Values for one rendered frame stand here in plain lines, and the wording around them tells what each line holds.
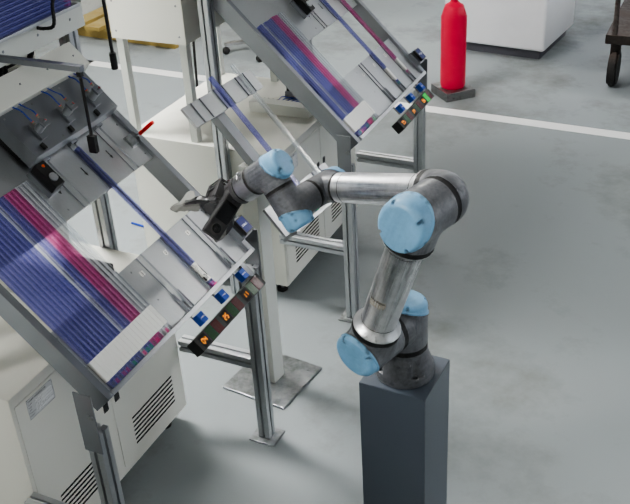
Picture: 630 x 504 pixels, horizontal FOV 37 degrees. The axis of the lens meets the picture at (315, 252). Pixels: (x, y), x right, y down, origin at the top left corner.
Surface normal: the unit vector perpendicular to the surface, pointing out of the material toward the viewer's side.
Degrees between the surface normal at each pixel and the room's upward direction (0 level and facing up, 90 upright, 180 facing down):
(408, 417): 90
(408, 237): 82
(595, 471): 0
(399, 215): 83
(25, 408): 90
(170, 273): 43
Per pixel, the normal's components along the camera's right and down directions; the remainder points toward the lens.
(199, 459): -0.05, -0.86
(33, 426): 0.90, 0.18
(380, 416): -0.45, 0.48
